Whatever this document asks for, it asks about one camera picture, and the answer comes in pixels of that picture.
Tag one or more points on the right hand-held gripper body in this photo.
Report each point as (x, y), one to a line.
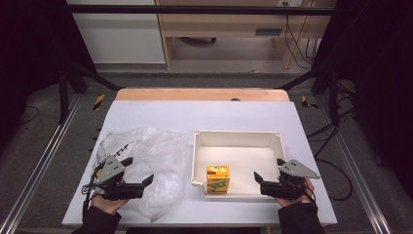
(289, 182)

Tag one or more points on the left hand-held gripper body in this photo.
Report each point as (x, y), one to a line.
(112, 178)

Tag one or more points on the clear plastic bag yellow print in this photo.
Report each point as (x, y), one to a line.
(162, 156)

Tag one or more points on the white plastic bin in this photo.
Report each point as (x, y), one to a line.
(238, 152)

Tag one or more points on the yellow drink carton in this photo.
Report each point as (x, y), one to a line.
(218, 180)

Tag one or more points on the person's right hand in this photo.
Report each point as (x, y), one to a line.
(293, 202)

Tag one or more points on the person's left hand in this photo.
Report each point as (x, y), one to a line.
(107, 205)

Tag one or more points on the yellow black tape strip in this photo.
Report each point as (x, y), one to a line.
(99, 101)
(307, 102)

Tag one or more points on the black metal stand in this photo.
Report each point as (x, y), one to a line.
(63, 94)
(333, 94)

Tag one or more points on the white table cover sheet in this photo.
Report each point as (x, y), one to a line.
(207, 113)

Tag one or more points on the white cabinet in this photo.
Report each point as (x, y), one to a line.
(120, 35)

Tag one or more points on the black chair base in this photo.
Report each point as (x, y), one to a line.
(199, 39)

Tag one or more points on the wooden desk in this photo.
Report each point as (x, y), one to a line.
(224, 24)

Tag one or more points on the aluminium rail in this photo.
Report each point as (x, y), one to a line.
(360, 175)
(42, 162)

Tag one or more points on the black horizontal frame bar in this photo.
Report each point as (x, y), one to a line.
(195, 10)

